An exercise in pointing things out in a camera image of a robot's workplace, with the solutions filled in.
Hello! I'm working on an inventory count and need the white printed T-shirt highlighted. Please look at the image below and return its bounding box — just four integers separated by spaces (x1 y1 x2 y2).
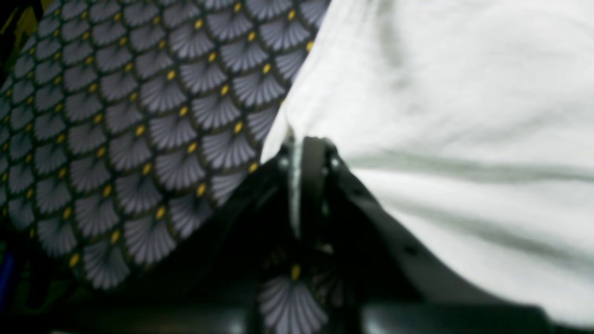
261 0 594 329

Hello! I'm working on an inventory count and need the purple fan-pattern table cloth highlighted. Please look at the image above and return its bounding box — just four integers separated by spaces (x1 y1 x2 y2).
1 0 344 334

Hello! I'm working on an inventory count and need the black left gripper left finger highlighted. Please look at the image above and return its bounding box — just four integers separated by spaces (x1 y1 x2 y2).
130 143 296 334

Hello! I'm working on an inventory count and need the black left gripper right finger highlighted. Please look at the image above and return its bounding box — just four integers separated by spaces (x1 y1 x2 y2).
299 137 552 334

